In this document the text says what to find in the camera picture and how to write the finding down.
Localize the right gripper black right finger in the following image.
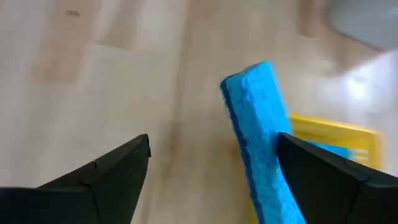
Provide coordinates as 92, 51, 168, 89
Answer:
275, 131, 398, 224

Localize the light grey plastic bin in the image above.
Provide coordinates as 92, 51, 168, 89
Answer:
326, 0, 398, 52

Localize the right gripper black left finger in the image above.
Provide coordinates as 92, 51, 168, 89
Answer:
0, 133, 152, 224

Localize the yellow plastic basket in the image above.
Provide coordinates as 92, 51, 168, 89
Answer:
247, 113, 385, 224

